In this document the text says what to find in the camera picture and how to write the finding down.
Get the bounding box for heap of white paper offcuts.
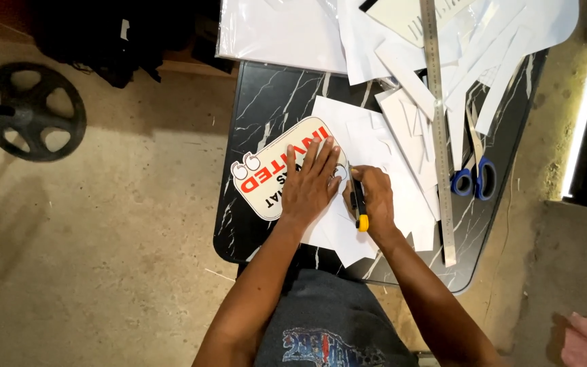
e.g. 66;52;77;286
337;0;580;251

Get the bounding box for black marble pattern table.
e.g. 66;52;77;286
213;49;549;295

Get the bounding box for pile of black cloth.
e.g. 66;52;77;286
33;0;235;89

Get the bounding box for person's dark printed shirt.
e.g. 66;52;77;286
254;268;421;367

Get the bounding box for person's right hand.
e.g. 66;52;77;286
342;165;397;239

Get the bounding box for blue handled scissors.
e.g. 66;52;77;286
450;102;497;201

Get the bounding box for long steel ruler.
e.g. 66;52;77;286
420;0;457;268

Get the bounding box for person's left hand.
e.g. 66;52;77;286
280;136;342;224

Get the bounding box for cream printed card sign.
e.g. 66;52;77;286
230;117;349;221

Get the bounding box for yellow black utility knife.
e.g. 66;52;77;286
348;162;370;232

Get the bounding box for white paper sheet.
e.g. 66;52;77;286
301;95;442;269

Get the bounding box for white sheets in plastic wrap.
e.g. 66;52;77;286
215;0;349;75

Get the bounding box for black round metal stand base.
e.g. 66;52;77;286
0;62;88;163

